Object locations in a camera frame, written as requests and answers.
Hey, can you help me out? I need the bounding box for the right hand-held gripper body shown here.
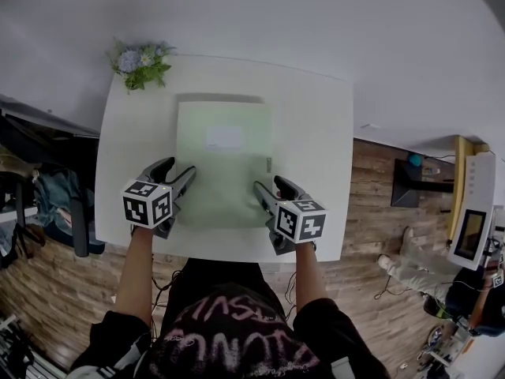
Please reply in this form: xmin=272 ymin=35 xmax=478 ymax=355
xmin=264 ymin=200 xmax=328 ymax=256

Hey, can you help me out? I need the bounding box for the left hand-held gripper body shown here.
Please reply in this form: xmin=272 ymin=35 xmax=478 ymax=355
xmin=120 ymin=178 xmax=181 ymax=239

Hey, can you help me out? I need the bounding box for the pale green box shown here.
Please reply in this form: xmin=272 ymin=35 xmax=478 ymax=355
xmin=174 ymin=92 xmax=274 ymax=228

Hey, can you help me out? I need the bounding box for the person's right forearm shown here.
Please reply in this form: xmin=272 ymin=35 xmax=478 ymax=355
xmin=294 ymin=242 xmax=336 ymax=315

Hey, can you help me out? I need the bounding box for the person's left forearm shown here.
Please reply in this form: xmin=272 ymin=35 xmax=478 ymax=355
xmin=113 ymin=225 xmax=155 ymax=327

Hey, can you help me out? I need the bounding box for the teal jacket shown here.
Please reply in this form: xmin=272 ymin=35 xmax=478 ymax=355
xmin=33 ymin=170 xmax=95 ymax=236

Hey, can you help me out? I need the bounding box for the small potted flower plant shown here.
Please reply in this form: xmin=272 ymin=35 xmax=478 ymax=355
xmin=105 ymin=37 xmax=178 ymax=94

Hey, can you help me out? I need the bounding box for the person's black printed shirt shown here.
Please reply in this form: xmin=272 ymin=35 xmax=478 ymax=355
xmin=69 ymin=258 xmax=391 ymax=379

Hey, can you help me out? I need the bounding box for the white machine with screen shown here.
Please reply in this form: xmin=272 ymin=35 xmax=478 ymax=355
xmin=445 ymin=154 xmax=500 ymax=270

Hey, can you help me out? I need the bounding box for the black cable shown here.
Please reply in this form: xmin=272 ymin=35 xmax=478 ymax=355
xmin=151 ymin=268 xmax=186 ymax=331

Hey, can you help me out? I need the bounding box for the black pedestal stand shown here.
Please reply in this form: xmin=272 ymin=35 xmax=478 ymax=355
xmin=390 ymin=158 xmax=455 ymax=208

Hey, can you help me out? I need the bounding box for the wooden desk with white frame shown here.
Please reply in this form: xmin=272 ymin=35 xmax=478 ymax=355
xmin=0 ymin=205 xmax=39 ymax=224

